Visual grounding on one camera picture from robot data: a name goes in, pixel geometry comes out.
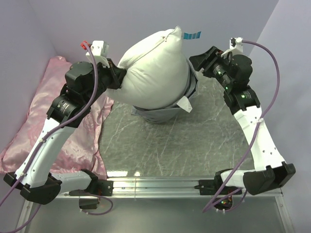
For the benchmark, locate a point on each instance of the white pillow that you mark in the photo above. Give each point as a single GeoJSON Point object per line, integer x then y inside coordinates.
{"type": "Point", "coordinates": [157, 72]}

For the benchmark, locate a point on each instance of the aluminium mounting rail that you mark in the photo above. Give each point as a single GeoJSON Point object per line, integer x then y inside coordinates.
{"type": "Point", "coordinates": [155, 188]}

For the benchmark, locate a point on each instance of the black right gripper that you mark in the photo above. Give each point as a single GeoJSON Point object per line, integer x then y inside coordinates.
{"type": "Point", "coordinates": [200, 61]}

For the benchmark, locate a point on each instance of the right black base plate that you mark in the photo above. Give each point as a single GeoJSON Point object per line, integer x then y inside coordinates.
{"type": "Point", "coordinates": [210, 187]}

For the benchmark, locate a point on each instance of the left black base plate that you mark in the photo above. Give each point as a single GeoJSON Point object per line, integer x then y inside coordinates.
{"type": "Point", "coordinates": [102, 188]}

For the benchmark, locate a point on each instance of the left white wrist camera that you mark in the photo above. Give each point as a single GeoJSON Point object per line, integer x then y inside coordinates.
{"type": "Point", "coordinates": [99, 50]}

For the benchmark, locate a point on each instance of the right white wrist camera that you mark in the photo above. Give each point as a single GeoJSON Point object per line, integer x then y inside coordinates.
{"type": "Point", "coordinates": [235, 47]}

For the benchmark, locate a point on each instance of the right controller board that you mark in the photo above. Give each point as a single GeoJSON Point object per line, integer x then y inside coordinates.
{"type": "Point", "coordinates": [224, 205]}

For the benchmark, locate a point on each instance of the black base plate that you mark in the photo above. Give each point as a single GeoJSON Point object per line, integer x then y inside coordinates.
{"type": "Point", "coordinates": [210, 187]}
{"type": "Point", "coordinates": [102, 188]}

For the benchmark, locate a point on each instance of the grey pillowcase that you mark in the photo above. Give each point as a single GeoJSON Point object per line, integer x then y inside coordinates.
{"type": "Point", "coordinates": [183, 103]}

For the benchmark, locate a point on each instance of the left black controller box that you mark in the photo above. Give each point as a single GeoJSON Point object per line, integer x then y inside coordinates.
{"type": "Point", "coordinates": [89, 204]}

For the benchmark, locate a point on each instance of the blue tape strip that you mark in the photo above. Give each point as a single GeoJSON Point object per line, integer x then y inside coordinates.
{"type": "Point", "coordinates": [191, 36]}

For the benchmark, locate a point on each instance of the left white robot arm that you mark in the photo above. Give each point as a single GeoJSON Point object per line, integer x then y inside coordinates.
{"type": "Point", "coordinates": [85, 83]}

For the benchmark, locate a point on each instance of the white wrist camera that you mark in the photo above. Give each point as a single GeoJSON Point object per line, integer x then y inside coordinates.
{"type": "Point", "coordinates": [235, 47]}
{"type": "Point", "coordinates": [99, 50]}

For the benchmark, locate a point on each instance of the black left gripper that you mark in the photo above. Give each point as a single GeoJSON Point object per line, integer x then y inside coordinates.
{"type": "Point", "coordinates": [117, 74]}

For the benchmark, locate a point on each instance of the pink floral pillow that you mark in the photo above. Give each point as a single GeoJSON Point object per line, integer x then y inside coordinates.
{"type": "Point", "coordinates": [81, 150]}

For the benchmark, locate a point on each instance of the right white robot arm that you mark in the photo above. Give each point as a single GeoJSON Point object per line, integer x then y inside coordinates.
{"type": "Point", "coordinates": [271, 171]}

